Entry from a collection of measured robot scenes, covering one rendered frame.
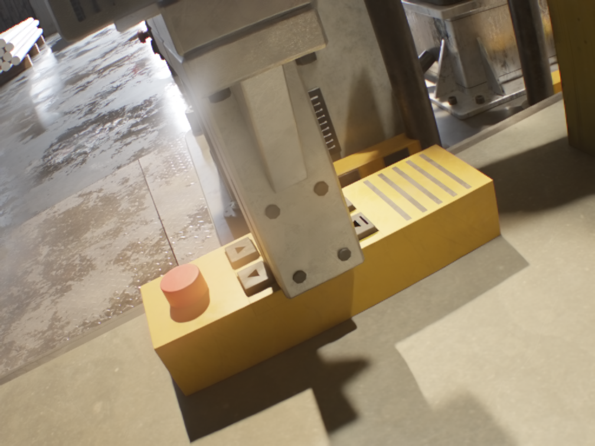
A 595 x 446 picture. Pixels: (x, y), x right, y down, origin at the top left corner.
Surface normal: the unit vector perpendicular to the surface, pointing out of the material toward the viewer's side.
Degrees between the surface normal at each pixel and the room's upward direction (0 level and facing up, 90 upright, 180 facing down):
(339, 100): 90
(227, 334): 90
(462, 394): 0
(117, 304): 0
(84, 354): 0
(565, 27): 90
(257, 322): 90
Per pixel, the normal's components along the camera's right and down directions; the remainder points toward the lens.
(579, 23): -0.88, 0.45
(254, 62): 0.31, 0.43
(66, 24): -0.05, 0.56
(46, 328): -0.32, -0.80
